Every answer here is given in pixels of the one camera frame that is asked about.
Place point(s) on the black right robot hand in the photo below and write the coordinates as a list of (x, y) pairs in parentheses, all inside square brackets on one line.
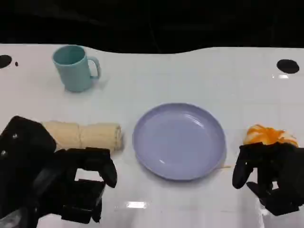
[(280, 166)]

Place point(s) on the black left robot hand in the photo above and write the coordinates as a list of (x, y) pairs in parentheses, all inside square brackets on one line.
[(80, 190)]

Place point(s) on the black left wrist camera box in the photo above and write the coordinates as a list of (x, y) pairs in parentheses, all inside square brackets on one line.
[(26, 140)]

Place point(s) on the lilac plate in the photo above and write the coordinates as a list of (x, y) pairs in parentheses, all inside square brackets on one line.
[(178, 142)]

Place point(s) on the orange and white bread roll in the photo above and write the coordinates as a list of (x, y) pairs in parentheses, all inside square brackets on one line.
[(266, 134)]

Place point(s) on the beige towel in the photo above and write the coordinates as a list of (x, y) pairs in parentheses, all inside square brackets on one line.
[(90, 136)]

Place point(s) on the pale green mug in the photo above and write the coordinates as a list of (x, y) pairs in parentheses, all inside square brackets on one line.
[(73, 69)]

